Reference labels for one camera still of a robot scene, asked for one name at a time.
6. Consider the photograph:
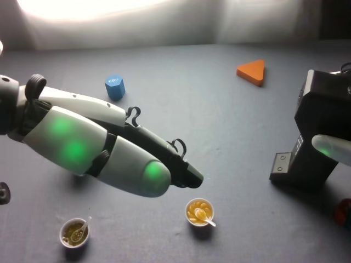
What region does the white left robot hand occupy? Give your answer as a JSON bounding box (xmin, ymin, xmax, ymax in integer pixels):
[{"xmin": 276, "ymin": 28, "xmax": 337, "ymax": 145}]
[{"xmin": 21, "ymin": 73, "xmax": 205, "ymax": 198}]

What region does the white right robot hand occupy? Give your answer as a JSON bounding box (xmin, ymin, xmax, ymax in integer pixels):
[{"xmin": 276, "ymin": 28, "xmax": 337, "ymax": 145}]
[{"xmin": 311, "ymin": 133, "xmax": 351, "ymax": 168}]

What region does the orange triangular block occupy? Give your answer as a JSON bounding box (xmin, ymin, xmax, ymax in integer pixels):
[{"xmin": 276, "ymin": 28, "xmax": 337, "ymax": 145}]
[{"xmin": 236, "ymin": 59, "xmax": 266, "ymax": 88}]

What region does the white cup with yellow fruit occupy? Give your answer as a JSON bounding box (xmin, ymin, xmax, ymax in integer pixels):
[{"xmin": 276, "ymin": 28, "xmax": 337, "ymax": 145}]
[{"xmin": 185, "ymin": 197, "xmax": 215, "ymax": 227}]

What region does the blue hexagonal block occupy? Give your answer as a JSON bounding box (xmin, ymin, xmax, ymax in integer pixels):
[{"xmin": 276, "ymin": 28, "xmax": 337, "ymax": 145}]
[{"xmin": 104, "ymin": 74, "xmax": 126, "ymax": 100}]

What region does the grey table cloth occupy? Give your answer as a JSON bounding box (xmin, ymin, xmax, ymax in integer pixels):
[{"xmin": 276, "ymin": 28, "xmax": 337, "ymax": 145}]
[{"xmin": 0, "ymin": 39, "xmax": 351, "ymax": 263}]

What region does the white backdrop curtain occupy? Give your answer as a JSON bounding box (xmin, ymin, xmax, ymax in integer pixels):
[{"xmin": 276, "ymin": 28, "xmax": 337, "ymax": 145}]
[{"xmin": 0, "ymin": 0, "xmax": 351, "ymax": 52}]

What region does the white cup with green beans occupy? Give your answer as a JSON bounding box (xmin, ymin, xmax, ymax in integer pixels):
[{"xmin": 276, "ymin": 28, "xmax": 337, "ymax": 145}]
[{"xmin": 59, "ymin": 218, "xmax": 90, "ymax": 249}]

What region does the small white spoon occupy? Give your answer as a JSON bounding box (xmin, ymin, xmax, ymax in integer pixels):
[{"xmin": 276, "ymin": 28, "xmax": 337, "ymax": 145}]
[
  {"xmin": 194, "ymin": 207, "xmax": 217, "ymax": 228},
  {"xmin": 70, "ymin": 216, "xmax": 93, "ymax": 242}
]

